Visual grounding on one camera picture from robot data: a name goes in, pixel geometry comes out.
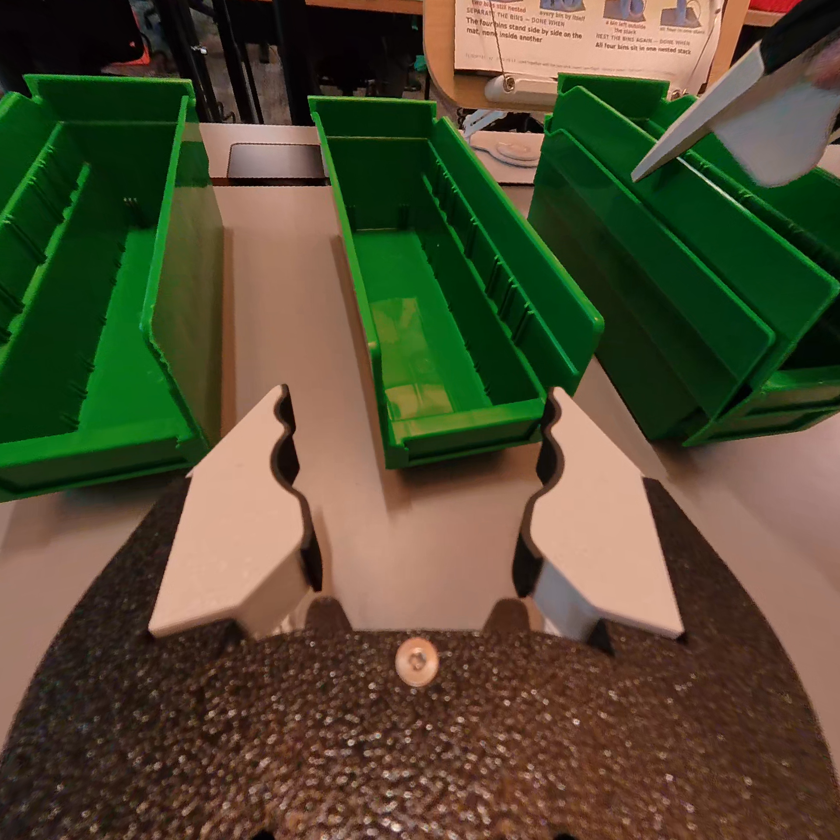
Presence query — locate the grey desk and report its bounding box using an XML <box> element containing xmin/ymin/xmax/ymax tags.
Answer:
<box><xmin>0</xmin><ymin>121</ymin><xmax>840</xmax><ymax>670</ymax></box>

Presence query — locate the instruction sheet on clipboard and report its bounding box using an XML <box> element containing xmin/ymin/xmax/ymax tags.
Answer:
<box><xmin>423</xmin><ymin>0</ymin><xmax>749</xmax><ymax>188</ymax></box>

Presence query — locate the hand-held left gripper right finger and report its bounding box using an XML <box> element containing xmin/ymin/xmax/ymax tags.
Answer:
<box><xmin>512</xmin><ymin>386</ymin><xmax>686</xmax><ymax>644</ymax></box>

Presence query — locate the green plastic storage bin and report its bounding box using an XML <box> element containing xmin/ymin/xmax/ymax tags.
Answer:
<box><xmin>551</xmin><ymin>72</ymin><xmax>840</xmax><ymax>411</ymax></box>
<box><xmin>308</xmin><ymin>95</ymin><xmax>605</xmax><ymax>470</ymax></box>
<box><xmin>0</xmin><ymin>73</ymin><xmax>227</xmax><ymax>503</ymax></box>
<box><xmin>527</xmin><ymin>128</ymin><xmax>840</xmax><ymax>448</ymax></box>

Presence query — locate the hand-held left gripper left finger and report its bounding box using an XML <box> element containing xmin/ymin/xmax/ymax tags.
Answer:
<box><xmin>147</xmin><ymin>384</ymin><xmax>326</xmax><ymax>643</ymax></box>

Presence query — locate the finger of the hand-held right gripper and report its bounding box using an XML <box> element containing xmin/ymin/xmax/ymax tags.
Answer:
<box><xmin>630</xmin><ymin>39</ymin><xmax>840</xmax><ymax>190</ymax></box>

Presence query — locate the wire page holder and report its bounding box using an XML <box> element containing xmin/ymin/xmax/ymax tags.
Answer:
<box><xmin>479</xmin><ymin>0</ymin><xmax>517</xmax><ymax>93</ymax></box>

